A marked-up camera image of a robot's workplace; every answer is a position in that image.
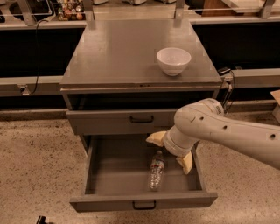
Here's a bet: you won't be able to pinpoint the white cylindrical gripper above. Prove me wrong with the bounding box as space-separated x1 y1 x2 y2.
146 126 198 175

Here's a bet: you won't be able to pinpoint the clear plastic water bottle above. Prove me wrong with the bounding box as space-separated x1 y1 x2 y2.
149 150 165 191

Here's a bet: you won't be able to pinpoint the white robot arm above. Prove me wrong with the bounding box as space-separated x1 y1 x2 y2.
147 98 280 173

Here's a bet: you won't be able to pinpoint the grey open middle drawer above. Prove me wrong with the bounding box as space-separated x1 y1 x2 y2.
70 134 217 212

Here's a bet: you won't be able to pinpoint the grey closed upper drawer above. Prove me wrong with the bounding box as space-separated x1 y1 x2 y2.
66 108 176 136

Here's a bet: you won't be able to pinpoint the grey drawer cabinet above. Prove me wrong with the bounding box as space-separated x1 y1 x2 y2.
60 19 221 147

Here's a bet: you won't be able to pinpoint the white ceramic bowl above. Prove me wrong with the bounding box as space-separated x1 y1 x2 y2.
157 47 192 76

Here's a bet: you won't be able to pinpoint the black object on floor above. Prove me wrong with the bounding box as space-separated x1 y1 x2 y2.
36 216 49 224

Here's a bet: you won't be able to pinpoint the colourful items on shelf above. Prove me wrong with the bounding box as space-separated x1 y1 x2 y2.
57 0 85 21

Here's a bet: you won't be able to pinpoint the black upper drawer handle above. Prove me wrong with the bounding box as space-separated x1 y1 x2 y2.
129 115 154 123

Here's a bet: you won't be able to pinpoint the black drawer handle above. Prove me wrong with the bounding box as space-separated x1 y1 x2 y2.
132 200 157 210
129 115 154 123

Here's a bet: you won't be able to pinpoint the black middle drawer handle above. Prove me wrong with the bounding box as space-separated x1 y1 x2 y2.
132 200 157 210

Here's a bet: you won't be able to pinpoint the black power adapter with cables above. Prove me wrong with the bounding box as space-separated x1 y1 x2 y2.
218 67 235 113

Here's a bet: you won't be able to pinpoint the grey wall socket box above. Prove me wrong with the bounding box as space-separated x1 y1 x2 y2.
17 84 31 95

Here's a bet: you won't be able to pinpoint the black hanging cable left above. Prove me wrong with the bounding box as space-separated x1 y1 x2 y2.
29 18 50 95

